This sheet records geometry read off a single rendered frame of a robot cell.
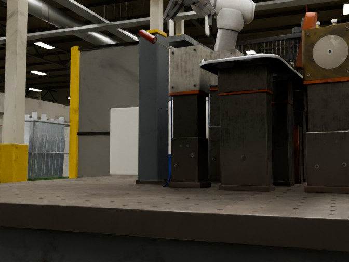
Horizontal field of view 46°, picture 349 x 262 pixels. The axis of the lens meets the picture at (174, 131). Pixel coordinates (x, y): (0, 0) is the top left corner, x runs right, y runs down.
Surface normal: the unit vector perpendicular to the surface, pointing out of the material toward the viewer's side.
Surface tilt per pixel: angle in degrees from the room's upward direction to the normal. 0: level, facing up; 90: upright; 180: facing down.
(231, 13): 106
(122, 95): 90
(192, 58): 90
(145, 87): 90
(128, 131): 90
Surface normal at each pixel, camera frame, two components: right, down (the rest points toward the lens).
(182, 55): -0.47, -0.06
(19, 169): 0.93, -0.03
